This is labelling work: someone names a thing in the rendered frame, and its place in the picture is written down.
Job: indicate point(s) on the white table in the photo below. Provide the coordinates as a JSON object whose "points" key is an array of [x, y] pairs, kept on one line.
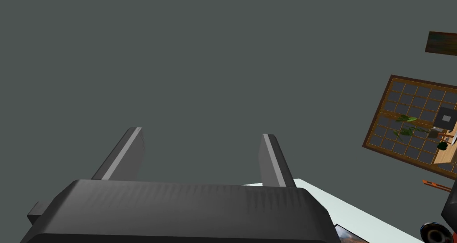
{"points": [[357, 214]]}

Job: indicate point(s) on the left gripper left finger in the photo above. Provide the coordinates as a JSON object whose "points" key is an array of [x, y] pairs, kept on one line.
{"points": [[121, 157]]}

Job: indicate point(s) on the dark framed photo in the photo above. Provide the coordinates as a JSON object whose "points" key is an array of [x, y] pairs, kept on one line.
{"points": [[348, 234]]}

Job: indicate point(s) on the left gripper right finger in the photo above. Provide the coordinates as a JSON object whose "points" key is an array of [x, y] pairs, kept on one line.
{"points": [[273, 162]]}

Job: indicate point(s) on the dark brown wall picture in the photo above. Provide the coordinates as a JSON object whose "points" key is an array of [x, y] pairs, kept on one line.
{"points": [[442, 43]]}

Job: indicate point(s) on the wooden table with plants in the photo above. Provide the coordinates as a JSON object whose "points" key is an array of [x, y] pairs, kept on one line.
{"points": [[444, 143]]}

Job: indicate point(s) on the brown framed grid window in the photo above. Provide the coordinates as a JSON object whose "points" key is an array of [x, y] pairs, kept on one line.
{"points": [[403, 118]]}

